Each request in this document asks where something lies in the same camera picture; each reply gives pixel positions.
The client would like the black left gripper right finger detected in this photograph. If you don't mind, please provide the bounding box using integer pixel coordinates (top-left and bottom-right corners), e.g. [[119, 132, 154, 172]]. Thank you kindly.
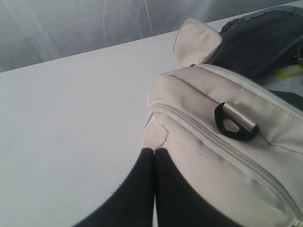
[[154, 148, 240, 227]]

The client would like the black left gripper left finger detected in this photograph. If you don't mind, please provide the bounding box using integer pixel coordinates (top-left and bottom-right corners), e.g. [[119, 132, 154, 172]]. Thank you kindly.
[[75, 148, 155, 227]]

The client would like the cream white duffel bag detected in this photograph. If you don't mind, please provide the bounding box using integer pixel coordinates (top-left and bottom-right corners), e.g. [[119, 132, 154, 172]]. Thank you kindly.
[[142, 6, 303, 227]]

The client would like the white backdrop curtain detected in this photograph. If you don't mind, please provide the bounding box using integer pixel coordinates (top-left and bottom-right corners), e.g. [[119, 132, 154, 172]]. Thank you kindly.
[[0, 0, 303, 73]]

